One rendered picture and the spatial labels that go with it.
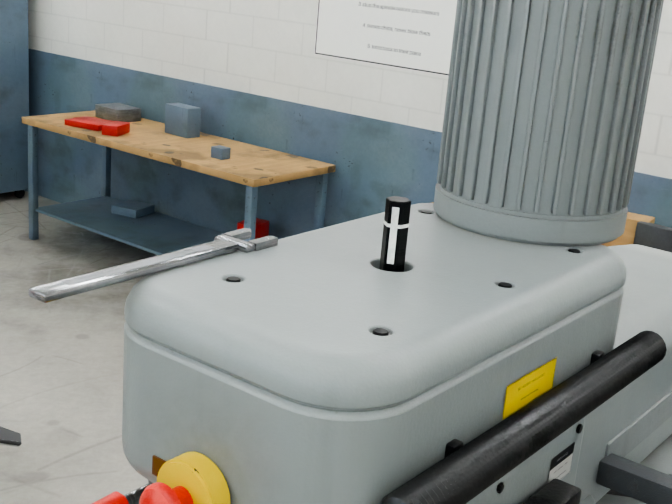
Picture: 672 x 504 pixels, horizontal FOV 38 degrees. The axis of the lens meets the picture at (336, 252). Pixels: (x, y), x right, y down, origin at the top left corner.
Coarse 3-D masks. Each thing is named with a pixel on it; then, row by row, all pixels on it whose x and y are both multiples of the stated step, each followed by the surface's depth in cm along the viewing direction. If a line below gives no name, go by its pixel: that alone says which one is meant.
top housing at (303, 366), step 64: (256, 256) 84; (320, 256) 86; (448, 256) 89; (512, 256) 91; (576, 256) 92; (128, 320) 75; (192, 320) 71; (256, 320) 70; (320, 320) 71; (384, 320) 72; (448, 320) 73; (512, 320) 77; (576, 320) 87; (128, 384) 76; (192, 384) 71; (256, 384) 67; (320, 384) 64; (384, 384) 65; (448, 384) 71; (512, 384) 79; (128, 448) 77; (192, 448) 72; (256, 448) 68; (320, 448) 65; (384, 448) 66
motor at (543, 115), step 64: (512, 0) 90; (576, 0) 88; (640, 0) 90; (512, 64) 92; (576, 64) 90; (640, 64) 94; (448, 128) 99; (512, 128) 93; (576, 128) 92; (640, 128) 98; (448, 192) 100; (512, 192) 94; (576, 192) 93
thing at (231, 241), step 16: (224, 240) 85; (240, 240) 86; (256, 240) 86; (272, 240) 87; (160, 256) 80; (176, 256) 80; (192, 256) 81; (208, 256) 82; (96, 272) 75; (112, 272) 75; (128, 272) 75; (144, 272) 77; (32, 288) 70; (48, 288) 70; (64, 288) 71; (80, 288) 72; (96, 288) 73
